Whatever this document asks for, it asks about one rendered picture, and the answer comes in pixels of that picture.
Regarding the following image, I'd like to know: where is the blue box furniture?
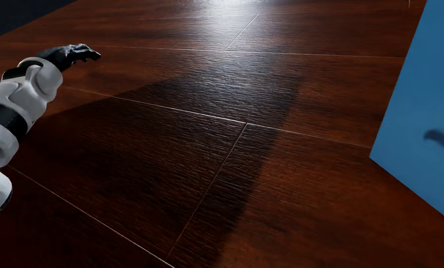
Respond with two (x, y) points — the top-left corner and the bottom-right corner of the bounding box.
(369, 0), (444, 222)

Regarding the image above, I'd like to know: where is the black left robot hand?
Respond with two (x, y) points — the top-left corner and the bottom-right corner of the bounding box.
(36, 43), (101, 73)

